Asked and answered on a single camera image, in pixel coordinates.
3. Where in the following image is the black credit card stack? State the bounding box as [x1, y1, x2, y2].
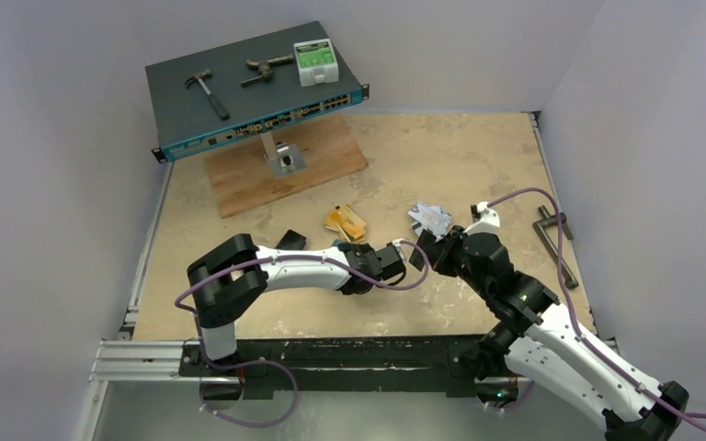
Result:
[276, 230, 307, 251]

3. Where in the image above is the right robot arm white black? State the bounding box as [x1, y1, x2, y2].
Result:
[410, 226, 689, 440]

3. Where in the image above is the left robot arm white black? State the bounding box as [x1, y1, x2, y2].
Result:
[187, 233, 406, 376]

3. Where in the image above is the gold credit card stack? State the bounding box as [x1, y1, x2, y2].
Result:
[324, 204, 367, 243]

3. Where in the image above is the wooden board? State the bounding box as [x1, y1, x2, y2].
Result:
[204, 115, 368, 219]

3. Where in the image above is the white green electrical module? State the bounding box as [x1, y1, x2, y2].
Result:
[293, 38, 340, 87]

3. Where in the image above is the small hammer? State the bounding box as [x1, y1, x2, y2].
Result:
[184, 69, 230, 120]

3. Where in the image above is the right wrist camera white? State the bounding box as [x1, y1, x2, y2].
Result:
[465, 201, 501, 235]

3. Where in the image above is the metal door lever handle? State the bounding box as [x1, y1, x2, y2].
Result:
[532, 205, 580, 290]

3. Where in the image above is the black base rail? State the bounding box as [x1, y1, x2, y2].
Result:
[178, 334, 523, 405]

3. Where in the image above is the metal stand bracket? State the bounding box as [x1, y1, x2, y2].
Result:
[260, 131, 307, 178]

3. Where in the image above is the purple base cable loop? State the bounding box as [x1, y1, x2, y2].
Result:
[198, 358, 302, 427]

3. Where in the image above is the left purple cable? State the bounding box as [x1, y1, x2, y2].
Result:
[174, 239, 432, 367]

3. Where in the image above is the bronze door handle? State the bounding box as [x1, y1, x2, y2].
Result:
[240, 55, 295, 88]

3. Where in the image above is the network switch grey teal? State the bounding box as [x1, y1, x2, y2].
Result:
[145, 21, 370, 164]

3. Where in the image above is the aluminium frame rail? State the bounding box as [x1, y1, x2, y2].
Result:
[85, 291, 641, 441]

